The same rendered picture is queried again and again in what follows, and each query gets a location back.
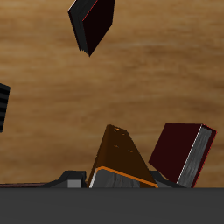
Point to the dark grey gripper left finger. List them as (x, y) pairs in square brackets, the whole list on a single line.
[(73, 178)]

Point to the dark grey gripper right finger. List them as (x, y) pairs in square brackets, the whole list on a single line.
[(162, 180)]

